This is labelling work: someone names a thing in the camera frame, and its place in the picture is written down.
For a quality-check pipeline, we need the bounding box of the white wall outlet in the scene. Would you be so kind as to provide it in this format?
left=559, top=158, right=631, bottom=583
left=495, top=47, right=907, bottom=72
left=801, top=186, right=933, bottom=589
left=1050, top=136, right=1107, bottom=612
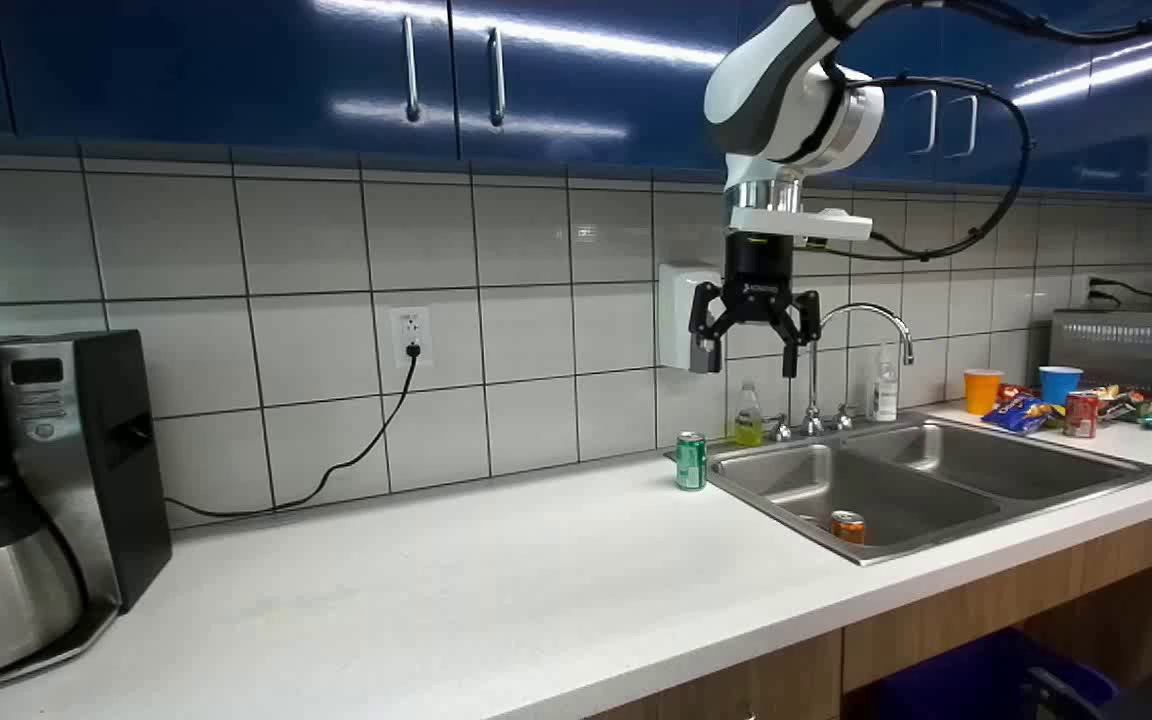
left=389, top=304, right=435, bottom=376

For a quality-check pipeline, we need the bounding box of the silver cabinet handle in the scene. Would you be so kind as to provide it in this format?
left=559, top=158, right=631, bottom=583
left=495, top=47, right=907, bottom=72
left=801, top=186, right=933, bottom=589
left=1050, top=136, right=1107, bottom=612
left=956, top=88, right=984, bottom=158
left=484, top=25, right=511, bottom=133
left=917, top=88, right=943, bottom=158
left=398, top=13, right=425, bottom=128

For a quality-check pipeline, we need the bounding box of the blue snack packet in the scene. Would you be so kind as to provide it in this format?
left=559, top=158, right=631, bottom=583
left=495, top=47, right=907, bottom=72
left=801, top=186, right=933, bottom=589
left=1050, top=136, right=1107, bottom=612
left=982, top=389, right=1050, bottom=440

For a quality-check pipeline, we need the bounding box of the orange plastic cup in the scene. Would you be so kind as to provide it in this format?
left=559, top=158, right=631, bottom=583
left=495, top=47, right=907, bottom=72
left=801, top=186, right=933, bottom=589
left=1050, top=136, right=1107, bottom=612
left=962, top=367, right=1007, bottom=419

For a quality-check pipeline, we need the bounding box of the orange soda can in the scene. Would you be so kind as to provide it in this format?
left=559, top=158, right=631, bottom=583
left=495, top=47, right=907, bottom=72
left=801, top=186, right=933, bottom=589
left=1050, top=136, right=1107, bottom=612
left=830, top=502, right=871, bottom=549

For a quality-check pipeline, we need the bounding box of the chrome gooseneck faucet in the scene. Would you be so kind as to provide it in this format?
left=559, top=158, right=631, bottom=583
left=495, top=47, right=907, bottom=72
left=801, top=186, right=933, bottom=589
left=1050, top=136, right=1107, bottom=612
left=804, top=298, right=919, bottom=440

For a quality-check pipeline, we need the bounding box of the black coffee maker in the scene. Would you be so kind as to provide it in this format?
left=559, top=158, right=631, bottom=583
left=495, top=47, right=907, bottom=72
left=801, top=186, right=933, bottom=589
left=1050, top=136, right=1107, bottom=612
left=0, top=328, right=178, bottom=704

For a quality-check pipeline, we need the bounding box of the black power cord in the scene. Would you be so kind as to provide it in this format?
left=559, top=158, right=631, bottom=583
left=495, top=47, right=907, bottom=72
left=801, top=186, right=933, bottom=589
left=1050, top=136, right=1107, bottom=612
left=159, top=339, right=425, bottom=523

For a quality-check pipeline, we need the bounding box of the silver toaster oven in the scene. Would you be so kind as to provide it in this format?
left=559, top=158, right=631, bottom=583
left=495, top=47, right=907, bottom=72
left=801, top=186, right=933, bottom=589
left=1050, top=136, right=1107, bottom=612
left=1044, top=304, right=1152, bottom=407

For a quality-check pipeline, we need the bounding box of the blue plastic cup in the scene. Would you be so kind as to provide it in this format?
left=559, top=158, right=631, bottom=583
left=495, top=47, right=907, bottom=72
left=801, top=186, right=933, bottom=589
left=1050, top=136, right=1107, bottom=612
left=1037, top=358, right=1087, bottom=410

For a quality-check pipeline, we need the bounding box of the clear pump soap bottle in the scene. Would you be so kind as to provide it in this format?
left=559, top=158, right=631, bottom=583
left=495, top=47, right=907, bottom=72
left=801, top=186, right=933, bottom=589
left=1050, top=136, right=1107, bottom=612
left=869, top=348, right=903, bottom=429

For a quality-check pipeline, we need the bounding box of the blue cabinet door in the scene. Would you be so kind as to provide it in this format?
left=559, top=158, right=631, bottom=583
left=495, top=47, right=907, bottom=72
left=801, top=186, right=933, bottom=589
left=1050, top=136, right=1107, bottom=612
left=0, top=0, right=461, bottom=172
left=842, top=0, right=956, bottom=193
left=943, top=0, right=1152, bottom=198
left=450, top=0, right=793, bottom=186

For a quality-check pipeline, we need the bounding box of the black toaster oven cord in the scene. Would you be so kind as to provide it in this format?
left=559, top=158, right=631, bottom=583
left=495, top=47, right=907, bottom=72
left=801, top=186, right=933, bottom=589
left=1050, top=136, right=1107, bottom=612
left=1086, top=271, right=1152, bottom=311

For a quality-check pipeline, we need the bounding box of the green soda can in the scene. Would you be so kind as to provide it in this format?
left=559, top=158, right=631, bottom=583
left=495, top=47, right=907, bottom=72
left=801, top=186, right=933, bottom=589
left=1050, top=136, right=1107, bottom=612
left=673, top=429, right=714, bottom=495

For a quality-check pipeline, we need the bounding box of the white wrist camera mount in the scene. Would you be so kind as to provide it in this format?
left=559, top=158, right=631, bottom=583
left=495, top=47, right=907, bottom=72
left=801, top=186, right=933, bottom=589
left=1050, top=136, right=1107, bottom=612
left=722, top=150, right=877, bottom=249

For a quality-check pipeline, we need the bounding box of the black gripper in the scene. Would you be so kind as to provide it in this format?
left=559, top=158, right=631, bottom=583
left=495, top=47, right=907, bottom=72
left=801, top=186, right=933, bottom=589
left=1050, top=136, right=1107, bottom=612
left=686, top=232, right=830, bottom=383

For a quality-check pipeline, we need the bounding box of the blue bin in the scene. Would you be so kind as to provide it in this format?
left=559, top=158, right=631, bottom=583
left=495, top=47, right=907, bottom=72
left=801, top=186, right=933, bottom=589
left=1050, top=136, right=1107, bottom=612
left=871, top=629, right=1119, bottom=720

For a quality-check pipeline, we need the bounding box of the black chair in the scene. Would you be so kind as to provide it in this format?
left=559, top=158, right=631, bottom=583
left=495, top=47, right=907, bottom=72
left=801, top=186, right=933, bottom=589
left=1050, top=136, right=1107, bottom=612
left=1020, top=665, right=1152, bottom=720

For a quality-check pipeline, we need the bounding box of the red can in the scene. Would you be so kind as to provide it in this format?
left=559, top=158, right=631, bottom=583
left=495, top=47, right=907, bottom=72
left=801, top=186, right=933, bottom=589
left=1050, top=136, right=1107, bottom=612
left=1064, top=389, right=1106, bottom=444

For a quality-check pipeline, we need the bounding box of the colourful snack packet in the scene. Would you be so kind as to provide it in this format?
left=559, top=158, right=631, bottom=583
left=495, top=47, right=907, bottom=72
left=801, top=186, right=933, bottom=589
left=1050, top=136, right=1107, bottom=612
left=1093, top=380, right=1152, bottom=423

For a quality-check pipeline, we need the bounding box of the green dish soap bottle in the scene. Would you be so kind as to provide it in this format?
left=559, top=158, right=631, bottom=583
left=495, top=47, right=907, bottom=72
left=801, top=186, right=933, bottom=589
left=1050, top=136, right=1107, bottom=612
left=728, top=380, right=771, bottom=453

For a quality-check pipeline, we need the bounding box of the stainless steel double sink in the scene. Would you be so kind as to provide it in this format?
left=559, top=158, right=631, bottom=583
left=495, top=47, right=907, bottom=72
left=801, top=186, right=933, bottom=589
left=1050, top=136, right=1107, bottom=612
left=708, top=410, right=1152, bottom=566

